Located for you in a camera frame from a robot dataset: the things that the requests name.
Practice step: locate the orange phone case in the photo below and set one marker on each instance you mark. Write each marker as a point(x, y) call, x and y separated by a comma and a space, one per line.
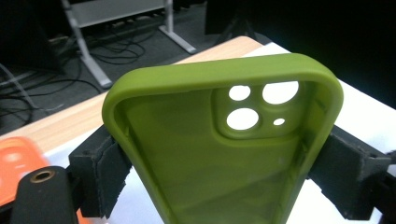
point(15, 161)

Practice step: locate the grey metal desk frame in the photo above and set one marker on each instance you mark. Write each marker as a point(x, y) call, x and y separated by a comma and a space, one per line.
point(118, 11)

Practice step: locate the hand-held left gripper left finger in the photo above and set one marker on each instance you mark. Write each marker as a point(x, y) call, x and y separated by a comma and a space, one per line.
point(99, 168)

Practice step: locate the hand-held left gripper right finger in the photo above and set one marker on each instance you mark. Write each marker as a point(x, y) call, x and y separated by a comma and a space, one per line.
point(348, 174)

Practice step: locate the black tripod stand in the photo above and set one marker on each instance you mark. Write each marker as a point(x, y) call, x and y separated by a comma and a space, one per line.
point(236, 21)

